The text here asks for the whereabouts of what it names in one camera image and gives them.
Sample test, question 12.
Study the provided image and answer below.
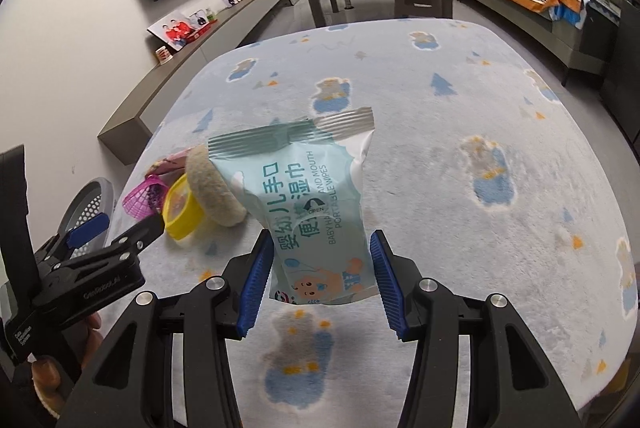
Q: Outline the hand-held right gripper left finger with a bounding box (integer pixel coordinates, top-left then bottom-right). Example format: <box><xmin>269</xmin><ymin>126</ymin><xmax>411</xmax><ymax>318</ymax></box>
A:
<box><xmin>57</xmin><ymin>228</ymin><xmax>276</xmax><ymax>428</ymax></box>

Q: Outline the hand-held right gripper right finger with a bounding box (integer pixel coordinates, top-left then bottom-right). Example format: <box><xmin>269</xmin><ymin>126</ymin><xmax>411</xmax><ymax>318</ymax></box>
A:
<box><xmin>369</xmin><ymin>229</ymin><xmax>583</xmax><ymax>428</ymax></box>

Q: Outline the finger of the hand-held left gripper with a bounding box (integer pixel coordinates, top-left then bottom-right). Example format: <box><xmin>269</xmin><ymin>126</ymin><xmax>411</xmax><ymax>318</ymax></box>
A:
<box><xmin>54</xmin><ymin>213</ymin><xmax>167</xmax><ymax>266</ymax></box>
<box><xmin>34</xmin><ymin>213</ymin><xmax>111</xmax><ymax>265</ymax></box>

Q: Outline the grey perforated plastic basket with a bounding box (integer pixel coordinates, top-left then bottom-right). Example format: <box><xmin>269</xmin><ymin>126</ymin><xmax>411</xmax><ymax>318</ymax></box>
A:
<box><xmin>52</xmin><ymin>178</ymin><xmax>116</xmax><ymax>259</ymax></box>

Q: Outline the yellow plastic container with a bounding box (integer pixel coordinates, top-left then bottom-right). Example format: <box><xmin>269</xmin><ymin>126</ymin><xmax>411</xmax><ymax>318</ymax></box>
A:
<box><xmin>164</xmin><ymin>174</ymin><xmax>203</xmax><ymax>241</ymax></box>

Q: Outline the beige round plush toy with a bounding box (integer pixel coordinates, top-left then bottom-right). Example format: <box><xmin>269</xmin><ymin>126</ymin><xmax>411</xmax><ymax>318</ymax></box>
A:
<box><xmin>186</xmin><ymin>145</ymin><xmax>247</xmax><ymax>229</ymax></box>

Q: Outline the light blue wet wipes packet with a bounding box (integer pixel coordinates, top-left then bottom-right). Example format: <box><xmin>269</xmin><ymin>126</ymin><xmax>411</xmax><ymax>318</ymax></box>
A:
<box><xmin>207</xmin><ymin>106</ymin><xmax>376</xmax><ymax>306</ymax></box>

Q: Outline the person's left hand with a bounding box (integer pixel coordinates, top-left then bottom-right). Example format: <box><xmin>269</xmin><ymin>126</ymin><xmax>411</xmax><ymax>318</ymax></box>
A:
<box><xmin>30</xmin><ymin>310</ymin><xmax>106</xmax><ymax>416</ymax></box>

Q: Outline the pink snack wrapper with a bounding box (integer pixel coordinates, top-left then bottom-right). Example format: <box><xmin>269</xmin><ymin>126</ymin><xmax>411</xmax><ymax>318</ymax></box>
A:
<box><xmin>148</xmin><ymin>148</ymin><xmax>196</xmax><ymax>176</ymax></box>

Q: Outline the grey floating TV cabinet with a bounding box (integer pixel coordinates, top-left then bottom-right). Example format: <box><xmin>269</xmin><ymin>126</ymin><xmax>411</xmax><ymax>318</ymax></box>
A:
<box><xmin>97</xmin><ymin>0</ymin><xmax>290</xmax><ymax>166</ymax></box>

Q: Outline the light blue printed blanket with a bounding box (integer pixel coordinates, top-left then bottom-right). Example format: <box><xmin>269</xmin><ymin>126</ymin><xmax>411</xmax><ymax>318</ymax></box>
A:
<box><xmin>107</xmin><ymin>20</ymin><xmax>638</xmax><ymax>414</ymax></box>

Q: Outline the flat red box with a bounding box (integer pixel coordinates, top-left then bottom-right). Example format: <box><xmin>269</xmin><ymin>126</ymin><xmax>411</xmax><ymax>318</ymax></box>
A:
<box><xmin>187</xmin><ymin>22</ymin><xmax>219</xmax><ymax>45</ymax></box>

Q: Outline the dark side cabinet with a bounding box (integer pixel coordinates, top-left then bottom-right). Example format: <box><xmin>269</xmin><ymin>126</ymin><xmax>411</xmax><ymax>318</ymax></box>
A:
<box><xmin>585</xmin><ymin>0</ymin><xmax>640</xmax><ymax>149</ymax></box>

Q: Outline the blue cloth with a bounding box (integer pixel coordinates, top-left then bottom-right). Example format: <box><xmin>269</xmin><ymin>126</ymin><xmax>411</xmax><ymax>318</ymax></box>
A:
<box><xmin>549</xmin><ymin>0</ymin><xmax>586</xmax><ymax>29</ymax></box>

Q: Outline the large photo frame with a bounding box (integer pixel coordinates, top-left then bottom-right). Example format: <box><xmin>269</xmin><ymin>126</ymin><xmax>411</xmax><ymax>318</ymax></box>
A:
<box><xmin>147</xmin><ymin>10</ymin><xmax>196</xmax><ymax>51</ymax></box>

